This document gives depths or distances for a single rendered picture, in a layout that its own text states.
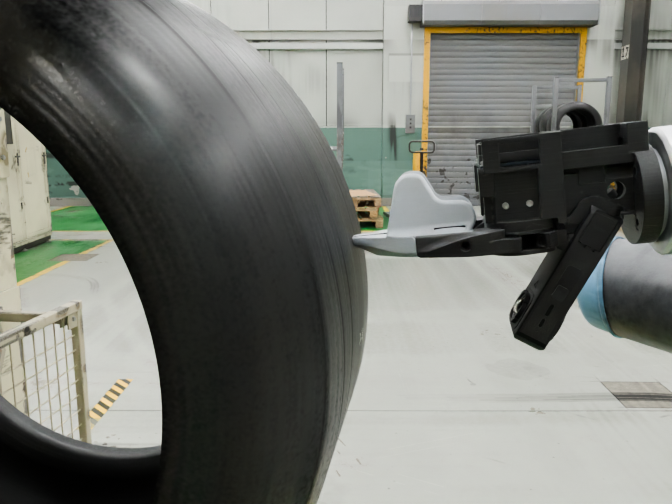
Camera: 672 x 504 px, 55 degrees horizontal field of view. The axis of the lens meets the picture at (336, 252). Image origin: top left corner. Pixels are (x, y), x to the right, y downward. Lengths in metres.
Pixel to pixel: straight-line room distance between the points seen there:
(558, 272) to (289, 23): 11.48
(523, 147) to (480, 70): 11.55
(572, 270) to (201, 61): 0.29
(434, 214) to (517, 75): 11.71
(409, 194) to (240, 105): 0.15
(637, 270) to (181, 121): 0.41
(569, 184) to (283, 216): 0.22
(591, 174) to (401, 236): 0.14
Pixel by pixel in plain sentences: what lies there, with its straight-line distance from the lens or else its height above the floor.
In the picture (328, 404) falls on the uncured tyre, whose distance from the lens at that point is 0.40.
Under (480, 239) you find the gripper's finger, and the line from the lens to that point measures 0.44.
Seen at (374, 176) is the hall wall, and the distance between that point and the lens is 11.69.
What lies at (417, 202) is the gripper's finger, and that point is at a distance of 0.47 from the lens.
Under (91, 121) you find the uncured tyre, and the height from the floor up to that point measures 1.32.
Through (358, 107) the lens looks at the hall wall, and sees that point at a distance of 11.73.
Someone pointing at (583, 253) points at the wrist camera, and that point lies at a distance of 0.48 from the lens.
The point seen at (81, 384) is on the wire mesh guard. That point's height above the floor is 0.84.
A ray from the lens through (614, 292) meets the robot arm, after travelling 0.61.
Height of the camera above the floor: 1.31
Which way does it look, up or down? 11 degrees down
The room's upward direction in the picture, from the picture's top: straight up
